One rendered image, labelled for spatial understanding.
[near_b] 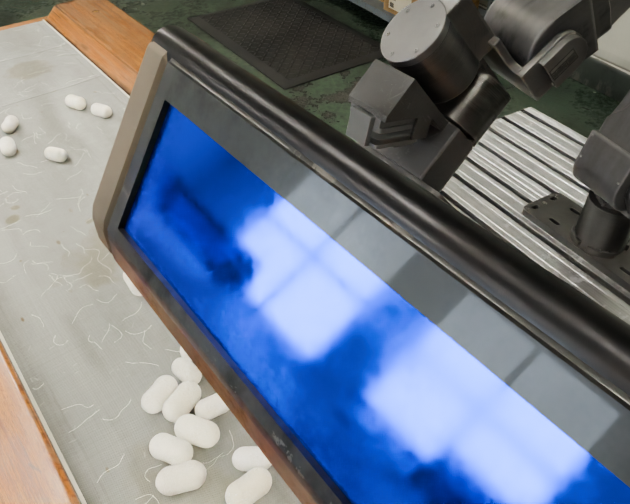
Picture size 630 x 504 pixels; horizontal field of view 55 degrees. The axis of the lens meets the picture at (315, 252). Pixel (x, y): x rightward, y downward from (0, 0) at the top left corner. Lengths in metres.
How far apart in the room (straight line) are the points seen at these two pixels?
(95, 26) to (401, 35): 0.77
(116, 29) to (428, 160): 0.77
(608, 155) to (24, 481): 0.64
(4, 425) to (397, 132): 0.38
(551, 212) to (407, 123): 0.43
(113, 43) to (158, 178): 0.92
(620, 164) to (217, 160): 0.60
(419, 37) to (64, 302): 0.42
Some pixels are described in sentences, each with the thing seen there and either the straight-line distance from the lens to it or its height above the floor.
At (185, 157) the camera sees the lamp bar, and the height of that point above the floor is 1.09.
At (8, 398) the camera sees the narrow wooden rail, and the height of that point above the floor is 0.76.
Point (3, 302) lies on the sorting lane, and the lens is 0.69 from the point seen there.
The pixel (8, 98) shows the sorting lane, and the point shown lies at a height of 0.74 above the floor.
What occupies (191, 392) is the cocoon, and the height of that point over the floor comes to 0.76.
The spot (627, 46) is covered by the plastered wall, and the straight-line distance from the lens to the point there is 2.72.
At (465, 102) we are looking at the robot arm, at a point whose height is 0.94.
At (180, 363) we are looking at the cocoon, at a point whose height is 0.76.
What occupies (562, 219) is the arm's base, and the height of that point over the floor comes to 0.68.
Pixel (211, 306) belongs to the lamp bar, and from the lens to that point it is 0.17.
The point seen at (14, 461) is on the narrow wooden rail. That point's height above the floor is 0.76.
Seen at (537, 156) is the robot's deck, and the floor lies 0.67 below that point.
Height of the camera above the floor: 1.19
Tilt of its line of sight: 42 degrees down
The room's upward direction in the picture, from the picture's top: straight up
